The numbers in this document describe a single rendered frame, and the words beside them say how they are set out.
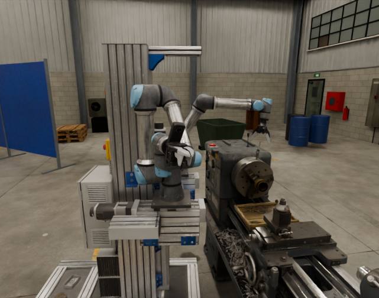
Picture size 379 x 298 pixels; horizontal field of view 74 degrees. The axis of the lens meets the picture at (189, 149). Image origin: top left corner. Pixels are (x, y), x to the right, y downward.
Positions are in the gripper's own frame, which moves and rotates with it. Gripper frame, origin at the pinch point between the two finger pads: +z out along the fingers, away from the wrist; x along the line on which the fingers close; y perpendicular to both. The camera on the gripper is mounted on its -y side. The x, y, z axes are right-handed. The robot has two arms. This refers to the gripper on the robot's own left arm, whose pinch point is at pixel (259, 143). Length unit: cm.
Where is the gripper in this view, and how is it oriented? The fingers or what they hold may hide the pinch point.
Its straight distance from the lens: 207.2
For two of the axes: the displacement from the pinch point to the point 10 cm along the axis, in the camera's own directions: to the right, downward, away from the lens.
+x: -9.4, -1.8, 2.8
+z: -1.2, 9.7, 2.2
